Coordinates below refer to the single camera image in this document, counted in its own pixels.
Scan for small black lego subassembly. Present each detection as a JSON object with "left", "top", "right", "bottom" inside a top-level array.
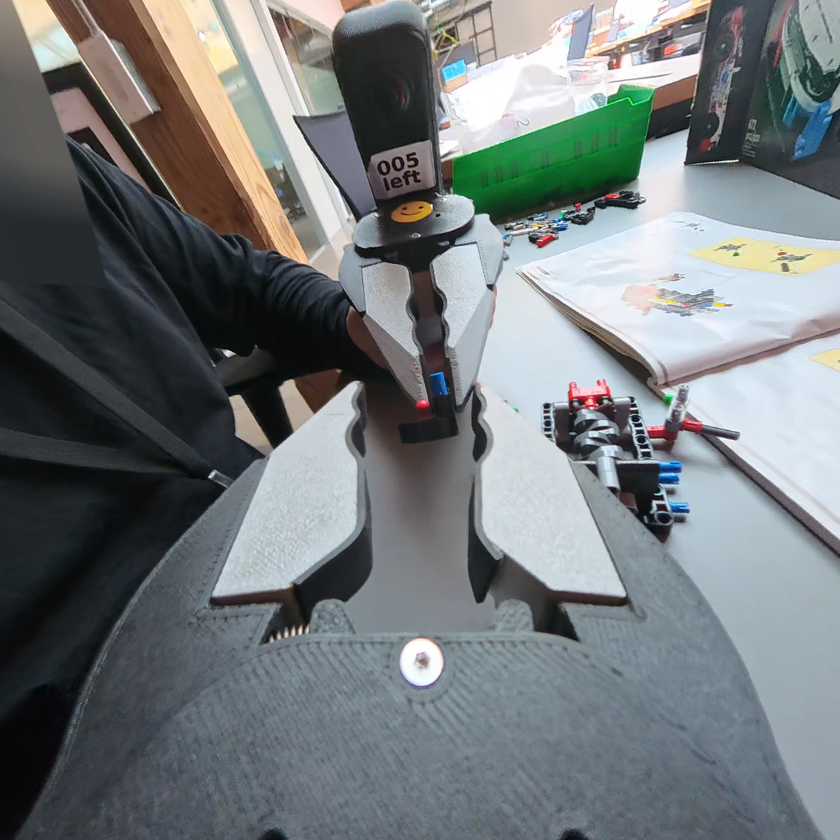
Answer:
[{"left": 398, "top": 371, "right": 460, "bottom": 445}]

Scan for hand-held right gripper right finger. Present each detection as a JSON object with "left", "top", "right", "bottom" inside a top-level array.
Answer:
[{"left": 467, "top": 385, "right": 629, "bottom": 606}]

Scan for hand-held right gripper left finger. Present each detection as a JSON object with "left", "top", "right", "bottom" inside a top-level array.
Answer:
[{"left": 210, "top": 381, "right": 374, "bottom": 605}]

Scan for clear plastic bags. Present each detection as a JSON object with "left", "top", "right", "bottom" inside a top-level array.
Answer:
[{"left": 443, "top": 56, "right": 611, "bottom": 155}]

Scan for green plastic bin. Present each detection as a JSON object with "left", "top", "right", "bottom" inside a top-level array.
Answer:
[{"left": 451, "top": 84, "right": 656, "bottom": 221}]

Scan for pile of loose lego pieces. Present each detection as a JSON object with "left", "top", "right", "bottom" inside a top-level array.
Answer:
[{"left": 504, "top": 190, "right": 647, "bottom": 249}]

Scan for dark blue chair back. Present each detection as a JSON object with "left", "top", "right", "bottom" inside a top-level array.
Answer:
[{"left": 294, "top": 108, "right": 376, "bottom": 219}]

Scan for wooden pillar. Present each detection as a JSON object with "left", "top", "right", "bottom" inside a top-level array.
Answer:
[{"left": 46, "top": 0, "right": 309, "bottom": 263}]

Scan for white instruction booklet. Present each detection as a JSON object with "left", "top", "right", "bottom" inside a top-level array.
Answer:
[{"left": 517, "top": 211, "right": 840, "bottom": 552}]

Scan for black strap with metal buckle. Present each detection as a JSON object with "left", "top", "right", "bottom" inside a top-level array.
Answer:
[{"left": 0, "top": 298, "right": 234, "bottom": 490}]

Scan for black office chair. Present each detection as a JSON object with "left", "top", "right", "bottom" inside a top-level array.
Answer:
[{"left": 210, "top": 348, "right": 296, "bottom": 447}]

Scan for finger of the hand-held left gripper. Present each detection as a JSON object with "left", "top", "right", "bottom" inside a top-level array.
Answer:
[
  {"left": 361, "top": 261, "right": 427, "bottom": 404},
  {"left": 430, "top": 243, "right": 496, "bottom": 409}
]

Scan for person's left forearm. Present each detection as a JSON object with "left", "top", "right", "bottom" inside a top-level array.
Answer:
[{"left": 66, "top": 141, "right": 355, "bottom": 368}]

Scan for person's left hand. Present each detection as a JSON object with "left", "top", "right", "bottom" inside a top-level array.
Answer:
[{"left": 346, "top": 305, "right": 396, "bottom": 382}]

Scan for black lego frame assembly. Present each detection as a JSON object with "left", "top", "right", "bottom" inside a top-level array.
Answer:
[{"left": 541, "top": 379, "right": 741, "bottom": 542}]

